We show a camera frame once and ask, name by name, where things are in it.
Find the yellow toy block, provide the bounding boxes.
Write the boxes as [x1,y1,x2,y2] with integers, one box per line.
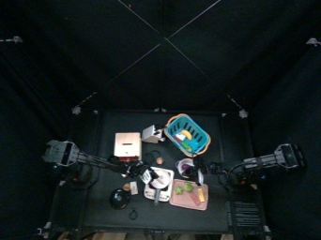
[197,187,207,203]

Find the white toy knife block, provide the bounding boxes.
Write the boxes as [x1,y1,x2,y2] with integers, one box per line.
[140,124,166,144]

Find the silver toy pan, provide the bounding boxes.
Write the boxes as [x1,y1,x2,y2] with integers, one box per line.
[150,171,172,206]

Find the white bowl with pink rim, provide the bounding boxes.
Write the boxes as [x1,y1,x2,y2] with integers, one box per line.
[174,157,195,176]

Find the white toy stove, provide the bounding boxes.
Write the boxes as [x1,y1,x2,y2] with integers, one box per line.
[143,166,175,203]

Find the red toy sausage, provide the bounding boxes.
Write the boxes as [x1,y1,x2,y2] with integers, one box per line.
[189,190,203,206]

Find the pink cutting board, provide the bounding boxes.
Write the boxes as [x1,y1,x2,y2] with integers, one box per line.
[168,178,210,212]

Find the black round lid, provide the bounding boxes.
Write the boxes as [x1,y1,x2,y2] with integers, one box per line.
[110,188,131,211]

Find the yellow toy banana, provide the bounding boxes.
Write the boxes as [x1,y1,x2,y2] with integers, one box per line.
[179,129,194,142]

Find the teal basket with orange rim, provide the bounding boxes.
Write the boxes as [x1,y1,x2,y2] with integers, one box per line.
[163,112,211,158]

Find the black plate with white text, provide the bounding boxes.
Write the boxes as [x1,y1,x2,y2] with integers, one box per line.
[230,201,262,230]

